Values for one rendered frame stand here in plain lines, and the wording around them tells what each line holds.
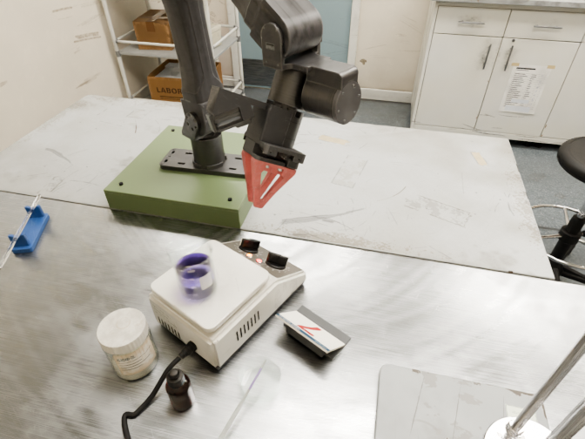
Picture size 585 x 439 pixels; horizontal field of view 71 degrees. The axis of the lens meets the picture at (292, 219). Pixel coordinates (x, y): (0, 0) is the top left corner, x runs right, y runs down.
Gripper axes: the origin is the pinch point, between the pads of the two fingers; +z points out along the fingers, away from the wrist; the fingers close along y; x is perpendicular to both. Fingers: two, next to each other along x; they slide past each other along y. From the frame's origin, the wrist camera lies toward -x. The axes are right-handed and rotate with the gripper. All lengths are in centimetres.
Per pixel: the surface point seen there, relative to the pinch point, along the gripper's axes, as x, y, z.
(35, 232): -29.5, -24.1, 20.8
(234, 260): -3.1, 6.2, 7.8
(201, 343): -7.2, 13.7, 16.4
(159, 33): 3, -222, -31
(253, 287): -1.6, 11.8, 8.9
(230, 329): -4.3, 14.5, 13.7
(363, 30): 141, -231, -85
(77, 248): -22.4, -18.1, 20.3
